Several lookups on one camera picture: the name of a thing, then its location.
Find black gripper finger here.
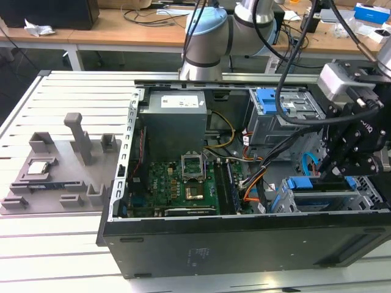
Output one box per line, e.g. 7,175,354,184
323,151,384,184
317,103,349,181

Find hard disk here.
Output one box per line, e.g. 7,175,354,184
271,176,358,214

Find metal disk bay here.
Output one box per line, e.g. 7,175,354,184
270,175,382,214

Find metal optical drive cage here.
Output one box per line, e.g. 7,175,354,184
244,88,327,153

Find blue plastic drive latch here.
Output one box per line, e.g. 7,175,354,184
256,88,288,115

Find white open box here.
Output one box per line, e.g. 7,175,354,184
356,24,391,44

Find white power strip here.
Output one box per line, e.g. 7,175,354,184
265,57,280,74

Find clear plastic bag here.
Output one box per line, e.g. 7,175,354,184
332,16,364,39

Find small black box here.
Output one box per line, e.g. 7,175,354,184
301,15,321,34

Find blue white carton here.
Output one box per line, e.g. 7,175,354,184
354,2,391,26

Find grey flat device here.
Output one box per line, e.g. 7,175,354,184
319,8,357,24

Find RAM stick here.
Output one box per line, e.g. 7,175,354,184
226,161,242,213
27,182,67,190

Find black speaker box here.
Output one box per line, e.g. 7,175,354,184
272,5,287,45

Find black RAM slot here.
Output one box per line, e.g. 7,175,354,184
213,160,228,214

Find black PC case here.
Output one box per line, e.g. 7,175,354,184
96,79,391,280

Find CPU socket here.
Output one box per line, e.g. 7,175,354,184
183,182,206,201

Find metal socket cover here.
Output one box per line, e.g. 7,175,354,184
181,151,205,184

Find grey power supply unit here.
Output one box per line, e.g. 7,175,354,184
139,90,209,162

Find black graphics card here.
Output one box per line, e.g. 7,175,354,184
164,207,216,217

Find green motherboard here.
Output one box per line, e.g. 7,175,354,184
126,158,254,216

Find grey parts rack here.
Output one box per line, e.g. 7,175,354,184
0,112,123,217

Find large black box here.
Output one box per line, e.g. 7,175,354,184
0,0,100,31

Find silver CPU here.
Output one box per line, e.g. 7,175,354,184
26,161,49,177

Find crumpled white paper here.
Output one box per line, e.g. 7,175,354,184
24,18,56,38

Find blue data wire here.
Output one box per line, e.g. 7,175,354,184
301,151,320,178

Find orange power wire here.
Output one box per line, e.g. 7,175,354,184
310,157,321,178

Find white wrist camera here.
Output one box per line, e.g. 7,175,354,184
316,60,358,100

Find black cable bundle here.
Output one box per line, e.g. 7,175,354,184
256,126,324,214

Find black camera cable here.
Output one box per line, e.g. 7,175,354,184
329,0,379,63
274,0,381,126

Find yellow wire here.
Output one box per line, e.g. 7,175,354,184
204,111,236,150

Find orange wire bundle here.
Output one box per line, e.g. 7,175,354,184
240,166,267,203

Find red wire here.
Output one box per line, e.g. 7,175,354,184
133,128,145,181

